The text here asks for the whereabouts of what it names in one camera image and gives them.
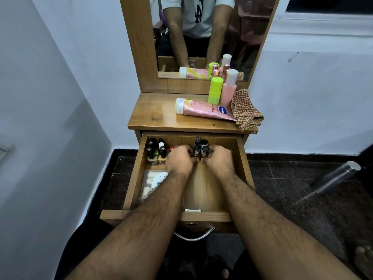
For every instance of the person's right hand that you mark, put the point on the person's right hand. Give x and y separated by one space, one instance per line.
219 161

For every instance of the person's left hand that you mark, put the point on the person's left hand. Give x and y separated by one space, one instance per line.
179 161

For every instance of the person's right fingers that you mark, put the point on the person's right fingers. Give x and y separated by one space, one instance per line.
210 152

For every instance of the person's left fingers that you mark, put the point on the person's left fingers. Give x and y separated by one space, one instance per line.
188 151

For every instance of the dark nail polish bottle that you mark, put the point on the dark nail polish bottle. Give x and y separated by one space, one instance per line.
197 150
197 139
204 142
205 151

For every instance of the person's left forearm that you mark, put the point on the person's left forearm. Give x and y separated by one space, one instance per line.
137 230

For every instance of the person's right forearm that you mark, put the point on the person's right forearm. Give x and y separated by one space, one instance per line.
268 230

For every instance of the cluster of nail polish bottles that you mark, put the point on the cluster of nail polish bottles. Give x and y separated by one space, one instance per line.
156 151

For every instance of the wooden drawer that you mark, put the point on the wooden drawer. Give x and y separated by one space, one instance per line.
204 189

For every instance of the pink lotion tube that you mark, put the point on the pink lotion tube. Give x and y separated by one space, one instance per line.
204 109

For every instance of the wooden dressing table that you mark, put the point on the wooden dressing table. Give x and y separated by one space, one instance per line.
154 113

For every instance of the clear plastic packet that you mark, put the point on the clear plastic packet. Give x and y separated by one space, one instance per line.
147 183

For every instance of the brown checkered cloth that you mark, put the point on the brown checkered cloth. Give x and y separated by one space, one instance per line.
246 112

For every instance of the metal drawer lock latch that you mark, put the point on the metal drawer lock latch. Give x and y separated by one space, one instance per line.
192 210

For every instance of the green bottle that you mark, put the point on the green bottle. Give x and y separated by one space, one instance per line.
215 90

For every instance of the pink bottle with white cap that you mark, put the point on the pink bottle with white cap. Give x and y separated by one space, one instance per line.
228 90

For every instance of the silver metal cylinder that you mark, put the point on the silver metal cylinder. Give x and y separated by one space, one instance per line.
335 177

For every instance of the person's black trousers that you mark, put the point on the person's black trousers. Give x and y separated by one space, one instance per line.
87 239

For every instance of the person's foot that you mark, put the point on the person's foot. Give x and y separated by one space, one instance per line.
364 259

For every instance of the dark window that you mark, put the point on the dark window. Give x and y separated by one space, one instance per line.
329 4

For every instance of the wall mirror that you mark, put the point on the wall mirror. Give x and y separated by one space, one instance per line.
201 32

